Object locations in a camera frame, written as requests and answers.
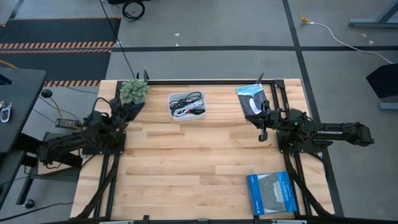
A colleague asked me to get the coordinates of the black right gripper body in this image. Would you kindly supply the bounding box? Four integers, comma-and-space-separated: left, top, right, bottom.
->
258, 101, 282, 143

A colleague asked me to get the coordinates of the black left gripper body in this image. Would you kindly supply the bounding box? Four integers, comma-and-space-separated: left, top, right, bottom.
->
110, 98, 132, 125

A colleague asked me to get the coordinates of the white USB-C cable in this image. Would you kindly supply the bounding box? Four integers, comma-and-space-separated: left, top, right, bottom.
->
171, 101, 205, 118

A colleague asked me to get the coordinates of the knotted black USB-C cable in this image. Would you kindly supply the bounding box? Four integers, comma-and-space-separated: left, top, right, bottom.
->
169, 91, 203, 110

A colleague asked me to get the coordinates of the black cable with red tie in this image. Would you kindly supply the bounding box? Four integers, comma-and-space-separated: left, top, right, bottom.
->
174, 105, 206, 116

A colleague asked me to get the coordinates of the green succulent plant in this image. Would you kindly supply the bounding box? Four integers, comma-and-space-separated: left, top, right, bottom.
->
119, 79, 150, 105

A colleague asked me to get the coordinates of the white plastic bin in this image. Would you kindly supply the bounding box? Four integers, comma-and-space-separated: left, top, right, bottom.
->
168, 90, 208, 122

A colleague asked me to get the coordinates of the black power adapter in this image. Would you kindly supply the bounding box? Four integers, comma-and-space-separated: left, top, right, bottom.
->
55, 118, 82, 130

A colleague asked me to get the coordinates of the blue DualShock controller box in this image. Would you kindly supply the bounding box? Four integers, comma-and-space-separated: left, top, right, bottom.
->
246, 170, 300, 217

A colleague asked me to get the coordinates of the black desk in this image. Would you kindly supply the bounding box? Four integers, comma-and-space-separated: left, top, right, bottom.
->
0, 67, 83, 209

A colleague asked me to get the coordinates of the black mat with hazard stripes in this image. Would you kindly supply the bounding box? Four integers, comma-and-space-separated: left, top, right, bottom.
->
0, 17, 122, 87

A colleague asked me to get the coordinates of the white key fob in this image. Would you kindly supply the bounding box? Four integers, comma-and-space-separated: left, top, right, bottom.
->
0, 101, 13, 124

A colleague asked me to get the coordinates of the black box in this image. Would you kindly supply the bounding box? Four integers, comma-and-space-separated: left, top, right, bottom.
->
366, 63, 398, 100

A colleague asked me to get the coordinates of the grey table foot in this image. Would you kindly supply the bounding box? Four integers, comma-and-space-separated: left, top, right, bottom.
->
378, 101, 398, 111

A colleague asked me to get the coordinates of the grey table leg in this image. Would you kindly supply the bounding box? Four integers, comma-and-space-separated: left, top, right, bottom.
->
348, 0, 398, 29

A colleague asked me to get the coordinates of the black aluminium table frame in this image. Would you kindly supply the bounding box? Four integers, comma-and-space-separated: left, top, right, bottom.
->
73, 70, 346, 224

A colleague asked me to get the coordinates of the long black floor cable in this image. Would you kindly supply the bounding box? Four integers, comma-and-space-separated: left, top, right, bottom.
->
99, 0, 137, 79

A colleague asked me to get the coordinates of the coiled black floor cable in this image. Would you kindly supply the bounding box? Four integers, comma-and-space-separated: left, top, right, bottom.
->
121, 0, 146, 22

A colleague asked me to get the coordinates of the yellow floor cable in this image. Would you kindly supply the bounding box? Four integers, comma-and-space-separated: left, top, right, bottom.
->
298, 0, 311, 24

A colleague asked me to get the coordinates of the white floor cable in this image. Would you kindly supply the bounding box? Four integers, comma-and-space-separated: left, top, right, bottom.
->
306, 21, 394, 65

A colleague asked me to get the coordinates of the yellow cable by desk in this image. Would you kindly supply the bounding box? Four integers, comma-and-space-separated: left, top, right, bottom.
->
0, 60, 19, 70

